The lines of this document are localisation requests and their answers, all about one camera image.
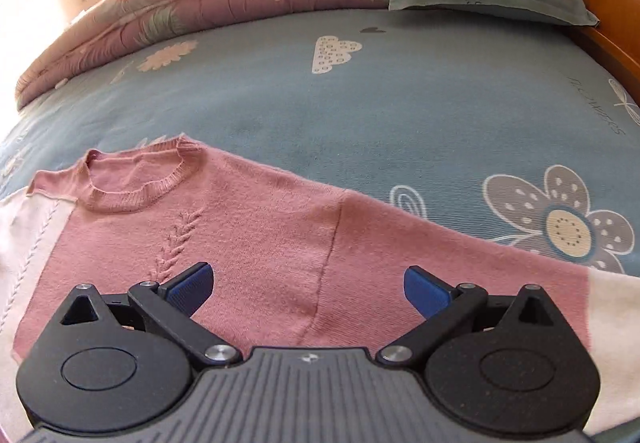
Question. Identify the blue floral bed sheet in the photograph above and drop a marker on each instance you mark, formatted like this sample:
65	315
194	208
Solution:
501	130

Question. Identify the pink and cream sweater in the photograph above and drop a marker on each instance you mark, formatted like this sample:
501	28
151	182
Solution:
296	262

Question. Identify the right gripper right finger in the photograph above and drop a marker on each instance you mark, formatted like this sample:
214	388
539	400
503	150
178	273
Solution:
448	312

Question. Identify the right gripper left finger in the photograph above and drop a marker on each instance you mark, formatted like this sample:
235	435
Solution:
166	310

